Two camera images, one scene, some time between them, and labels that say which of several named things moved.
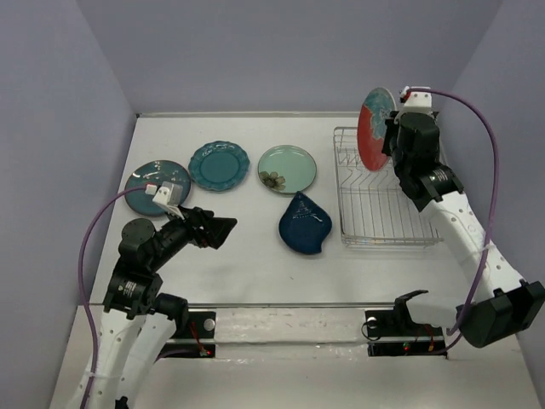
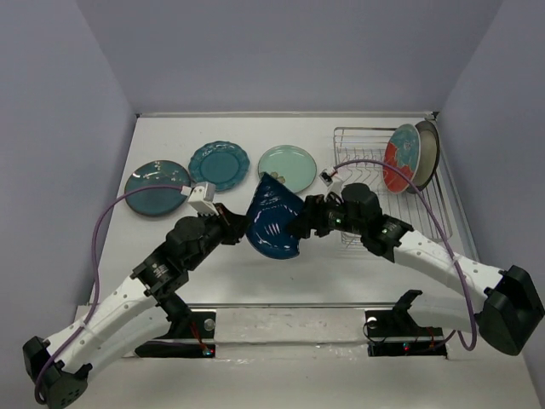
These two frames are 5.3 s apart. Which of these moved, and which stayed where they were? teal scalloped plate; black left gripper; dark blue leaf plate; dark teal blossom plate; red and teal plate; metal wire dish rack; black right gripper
Moved: black right gripper; black left gripper; red and teal plate; dark blue leaf plate
Stayed: teal scalloped plate; metal wire dish rack; dark teal blossom plate
